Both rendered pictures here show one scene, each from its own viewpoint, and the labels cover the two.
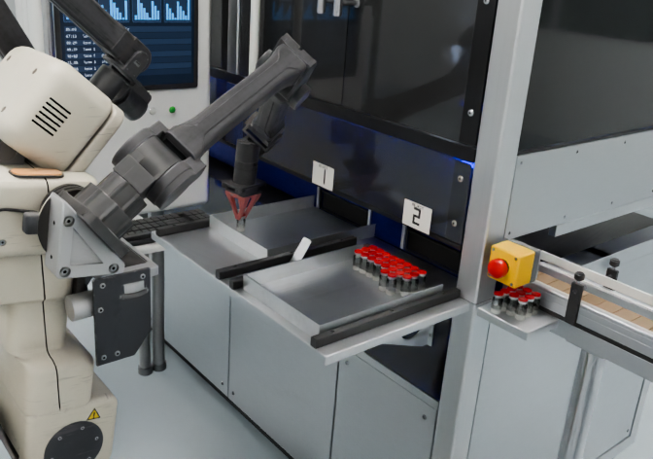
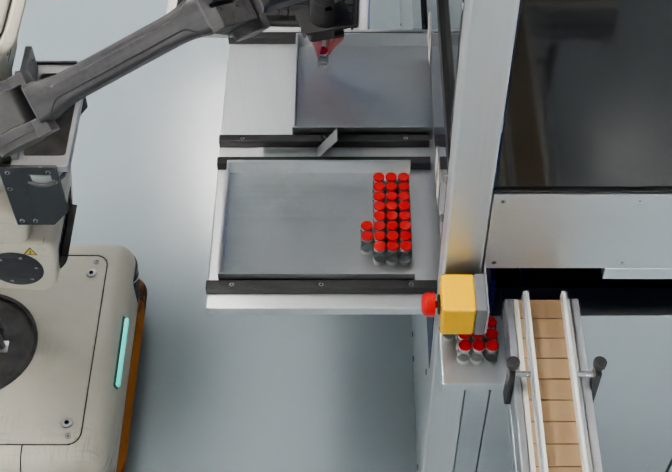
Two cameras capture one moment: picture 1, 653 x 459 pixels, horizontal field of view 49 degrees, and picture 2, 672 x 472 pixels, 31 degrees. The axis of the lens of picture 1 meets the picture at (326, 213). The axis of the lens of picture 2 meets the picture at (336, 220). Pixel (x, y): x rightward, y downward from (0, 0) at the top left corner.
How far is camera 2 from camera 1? 148 cm
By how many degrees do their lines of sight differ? 45
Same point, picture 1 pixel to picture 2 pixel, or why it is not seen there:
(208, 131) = (62, 95)
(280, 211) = (404, 44)
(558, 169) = (594, 215)
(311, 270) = (325, 173)
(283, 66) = (179, 27)
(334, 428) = not seen: hidden behind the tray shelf
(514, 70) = (463, 114)
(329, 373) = not seen: hidden behind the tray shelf
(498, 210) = (462, 240)
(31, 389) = not seen: outside the picture
